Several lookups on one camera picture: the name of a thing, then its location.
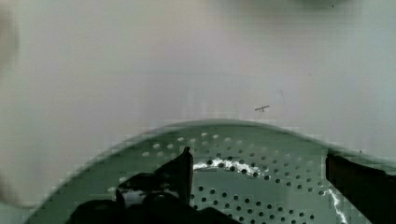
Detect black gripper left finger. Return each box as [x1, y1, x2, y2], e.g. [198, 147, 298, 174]
[116, 147, 193, 208]

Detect green oval strainer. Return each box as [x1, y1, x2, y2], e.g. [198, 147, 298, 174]
[24, 119, 396, 224]

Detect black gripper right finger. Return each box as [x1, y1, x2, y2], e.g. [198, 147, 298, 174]
[325, 154, 396, 224]

